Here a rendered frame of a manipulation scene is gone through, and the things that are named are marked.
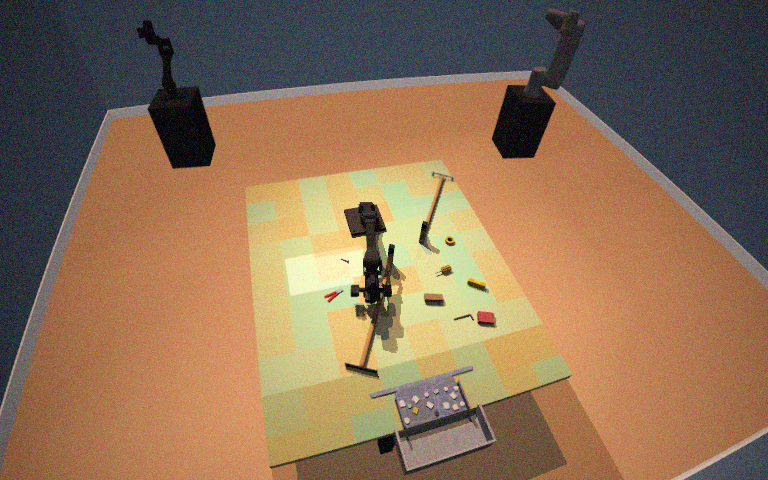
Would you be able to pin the red flat square tile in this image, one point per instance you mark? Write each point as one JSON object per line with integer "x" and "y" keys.
{"x": 485, "y": 318}

